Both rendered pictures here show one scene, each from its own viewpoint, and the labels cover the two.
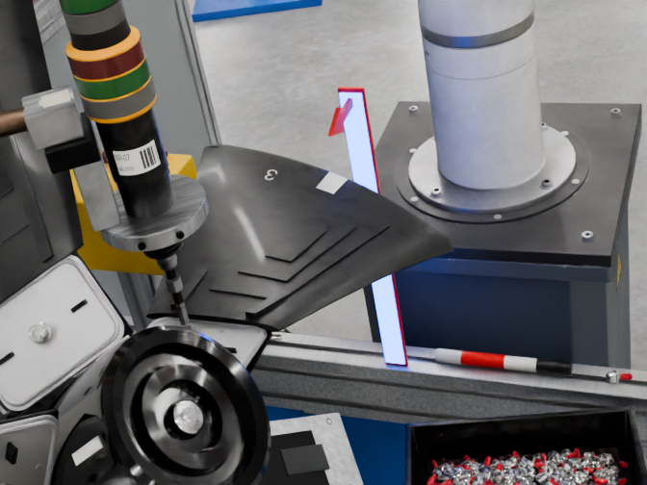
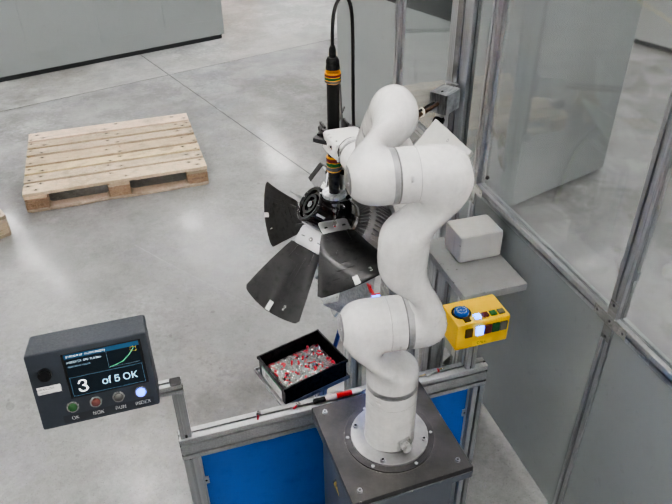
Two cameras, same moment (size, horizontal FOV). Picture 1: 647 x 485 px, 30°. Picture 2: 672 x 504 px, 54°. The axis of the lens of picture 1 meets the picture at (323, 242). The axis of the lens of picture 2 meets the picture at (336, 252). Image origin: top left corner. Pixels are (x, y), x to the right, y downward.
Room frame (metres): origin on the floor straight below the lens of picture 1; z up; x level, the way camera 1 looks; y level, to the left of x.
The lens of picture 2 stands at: (1.87, -1.04, 2.24)
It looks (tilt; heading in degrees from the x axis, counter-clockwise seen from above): 35 degrees down; 137
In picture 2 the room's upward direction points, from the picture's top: 1 degrees counter-clockwise
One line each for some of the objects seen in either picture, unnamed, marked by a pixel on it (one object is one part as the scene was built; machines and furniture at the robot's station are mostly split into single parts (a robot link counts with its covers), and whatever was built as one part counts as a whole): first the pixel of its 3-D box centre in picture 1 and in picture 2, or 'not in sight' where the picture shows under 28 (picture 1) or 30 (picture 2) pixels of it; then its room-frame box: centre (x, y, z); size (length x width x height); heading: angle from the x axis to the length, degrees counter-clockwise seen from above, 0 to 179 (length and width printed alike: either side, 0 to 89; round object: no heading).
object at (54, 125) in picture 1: (119, 158); (336, 178); (0.64, 0.11, 1.34); 0.09 x 0.07 x 0.10; 99
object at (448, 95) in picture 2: not in sight; (445, 99); (0.55, 0.72, 1.39); 0.10 x 0.07 x 0.09; 99
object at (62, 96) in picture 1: (59, 109); not in sight; (0.64, 0.14, 1.39); 0.02 x 0.02 x 0.02; 9
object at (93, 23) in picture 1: (93, 12); not in sight; (0.64, 0.10, 1.44); 0.03 x 0.03 x 0.01
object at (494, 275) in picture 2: not in sight; (471, 264); (0.78, 0.65, 0.85); 0.36 x 0.24 x 0.03; 154
